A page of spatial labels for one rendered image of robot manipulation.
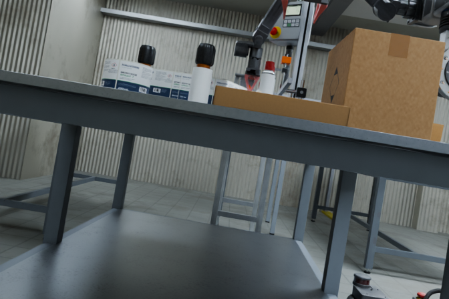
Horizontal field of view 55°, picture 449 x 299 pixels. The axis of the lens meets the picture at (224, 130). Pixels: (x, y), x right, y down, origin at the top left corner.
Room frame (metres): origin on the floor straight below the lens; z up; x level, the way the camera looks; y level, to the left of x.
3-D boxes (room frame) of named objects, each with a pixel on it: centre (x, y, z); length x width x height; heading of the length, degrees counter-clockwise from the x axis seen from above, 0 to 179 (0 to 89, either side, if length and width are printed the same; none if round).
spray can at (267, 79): (1.59, -0.13, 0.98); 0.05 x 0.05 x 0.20
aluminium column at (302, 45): (2.00, -0.29, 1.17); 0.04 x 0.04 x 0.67; 88
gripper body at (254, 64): (1.95, -0.08, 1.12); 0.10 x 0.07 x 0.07; 179
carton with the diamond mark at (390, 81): (1.27, -0.42, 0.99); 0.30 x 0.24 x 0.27; 179
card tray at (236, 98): (0.97, -0.10, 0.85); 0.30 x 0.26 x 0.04; 178
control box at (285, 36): (2.07, -0.23, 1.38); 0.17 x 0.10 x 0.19; 53
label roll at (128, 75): (1.83, 0.45, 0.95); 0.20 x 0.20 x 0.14
